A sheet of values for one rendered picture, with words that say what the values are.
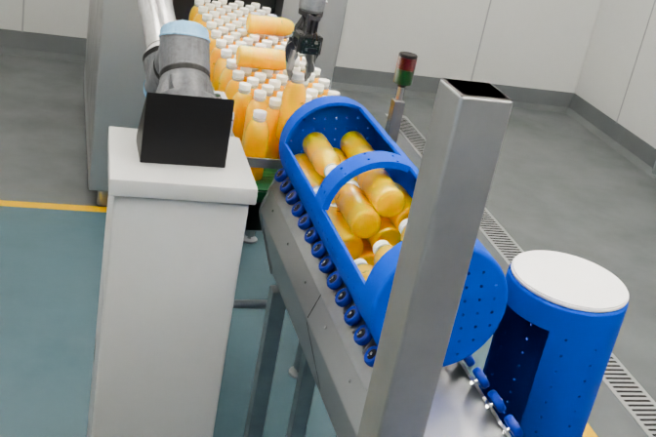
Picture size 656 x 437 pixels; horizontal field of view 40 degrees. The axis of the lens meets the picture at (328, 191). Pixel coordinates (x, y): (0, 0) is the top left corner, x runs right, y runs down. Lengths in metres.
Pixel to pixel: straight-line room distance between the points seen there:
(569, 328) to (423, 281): 1.14
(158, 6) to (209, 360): 0.88
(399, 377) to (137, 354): 1.22
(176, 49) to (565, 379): 1.16
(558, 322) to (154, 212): 0.93
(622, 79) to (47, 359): 5.14
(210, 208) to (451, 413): 0.68
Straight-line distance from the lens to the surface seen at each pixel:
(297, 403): 2.90
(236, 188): 1.98
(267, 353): 2.76
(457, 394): 1.85
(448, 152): 0.92
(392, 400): 1.06
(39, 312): 3.64
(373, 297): 1.72
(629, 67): 7.25
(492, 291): 1.80
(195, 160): 2.06
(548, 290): 2.10
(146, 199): 1.98
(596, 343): 2.15
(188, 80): 2.04
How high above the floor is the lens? 1.93
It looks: 23 degrees down
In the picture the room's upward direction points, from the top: 11 degrees clockwise
